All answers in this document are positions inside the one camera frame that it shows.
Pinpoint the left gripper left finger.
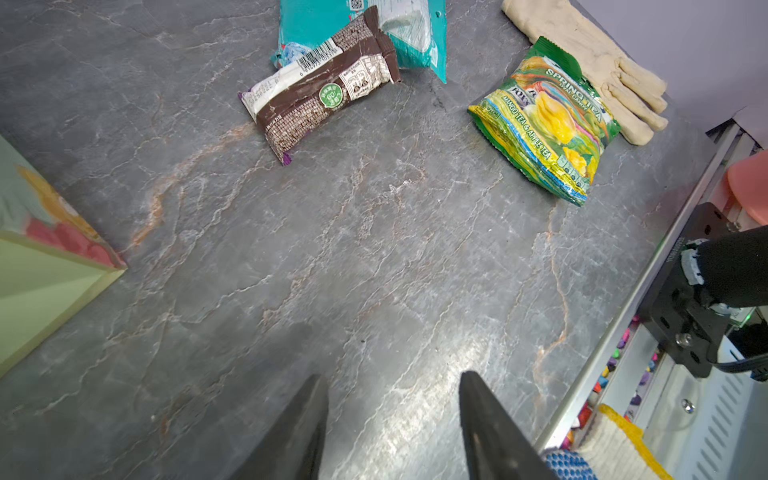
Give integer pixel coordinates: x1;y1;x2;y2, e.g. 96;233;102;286
230;374;329;479

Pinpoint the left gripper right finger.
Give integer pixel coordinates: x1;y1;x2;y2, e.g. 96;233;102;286
459;371;557;480

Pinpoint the yellow green spring tea bag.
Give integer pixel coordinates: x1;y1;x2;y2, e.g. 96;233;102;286
468;37;621;207

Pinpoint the brown chocolate bar wrapper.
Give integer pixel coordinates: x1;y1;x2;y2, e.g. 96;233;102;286
239;6;401;165

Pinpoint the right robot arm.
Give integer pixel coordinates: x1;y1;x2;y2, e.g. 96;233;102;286
638;202;767;381

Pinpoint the white paper bag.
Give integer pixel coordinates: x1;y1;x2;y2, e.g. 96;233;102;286
1;140;127;373

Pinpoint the teal candy bag right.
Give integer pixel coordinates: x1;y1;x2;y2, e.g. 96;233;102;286
271;0;447;82

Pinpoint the blue dotted work glove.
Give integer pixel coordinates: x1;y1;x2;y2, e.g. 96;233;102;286
542;405;674;480

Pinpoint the pink watering can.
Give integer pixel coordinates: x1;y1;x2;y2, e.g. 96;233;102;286
726;150;768;226

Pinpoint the cream cloth glove right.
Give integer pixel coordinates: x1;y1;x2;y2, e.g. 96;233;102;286
501;0;668;146

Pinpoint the white slotted cable duct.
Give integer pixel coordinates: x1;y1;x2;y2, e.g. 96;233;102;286
636;359;767;479

